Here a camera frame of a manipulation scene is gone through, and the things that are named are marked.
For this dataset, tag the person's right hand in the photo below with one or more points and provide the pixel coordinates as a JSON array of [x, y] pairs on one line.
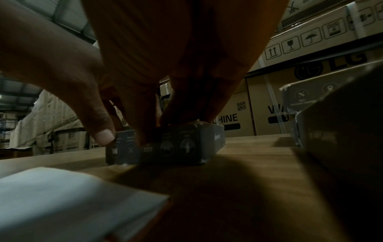
[[185, 47]]

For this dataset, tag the person's left hand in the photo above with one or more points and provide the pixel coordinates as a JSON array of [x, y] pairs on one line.
[[53, 59]]

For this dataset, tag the sheet of red-bordered labels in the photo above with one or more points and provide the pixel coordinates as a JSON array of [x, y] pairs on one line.
[[59, 203]]

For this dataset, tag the black stretch wrap band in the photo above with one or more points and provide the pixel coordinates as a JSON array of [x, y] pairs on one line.
[[269, 68]]

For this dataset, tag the stack of large printed cartons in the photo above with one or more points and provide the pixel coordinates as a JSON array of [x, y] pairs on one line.
[[329, 30]]

